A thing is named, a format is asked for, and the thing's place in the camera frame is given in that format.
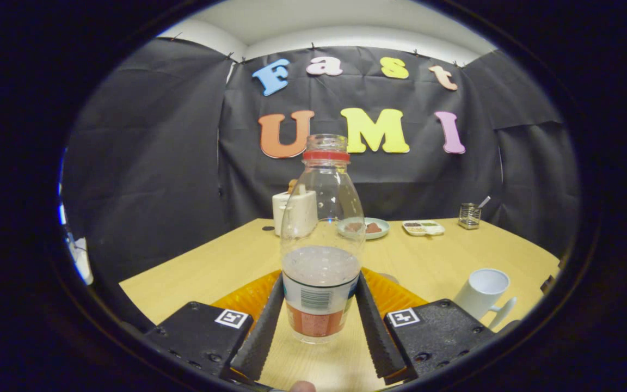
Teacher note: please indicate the slice of toast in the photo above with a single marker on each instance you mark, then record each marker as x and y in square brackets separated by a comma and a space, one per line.
[292, 186]

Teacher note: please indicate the wooden table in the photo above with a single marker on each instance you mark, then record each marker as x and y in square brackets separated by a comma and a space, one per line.
[210, 261]

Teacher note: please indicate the white spoon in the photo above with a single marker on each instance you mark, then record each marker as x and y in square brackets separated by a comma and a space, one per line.
[484, 202]

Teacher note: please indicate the white condiment tray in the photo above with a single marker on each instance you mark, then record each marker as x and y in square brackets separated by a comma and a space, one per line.
[423, 228]

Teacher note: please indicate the brown food piece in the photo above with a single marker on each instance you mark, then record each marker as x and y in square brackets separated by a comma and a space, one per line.
[373, 227]
[353, 227]

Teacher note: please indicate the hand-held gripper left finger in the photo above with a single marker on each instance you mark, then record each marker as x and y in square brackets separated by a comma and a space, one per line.
[262, 337]

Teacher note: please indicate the black backdrop cloth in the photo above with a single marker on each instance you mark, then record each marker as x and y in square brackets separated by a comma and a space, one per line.
[145, 163]

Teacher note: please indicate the white toaster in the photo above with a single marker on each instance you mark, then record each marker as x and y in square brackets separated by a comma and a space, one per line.
[280, 212]

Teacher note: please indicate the white cup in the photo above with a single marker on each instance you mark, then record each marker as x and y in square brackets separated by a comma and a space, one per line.
[479, 296]

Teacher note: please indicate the pale round plate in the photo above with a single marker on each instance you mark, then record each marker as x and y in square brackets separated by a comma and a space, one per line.
[385, 226]

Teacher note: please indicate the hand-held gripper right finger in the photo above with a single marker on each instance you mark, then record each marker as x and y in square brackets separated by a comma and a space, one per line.
[379, 337]

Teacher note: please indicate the clear plastic juice bottle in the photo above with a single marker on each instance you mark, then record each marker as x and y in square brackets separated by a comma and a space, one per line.
[321, 261]

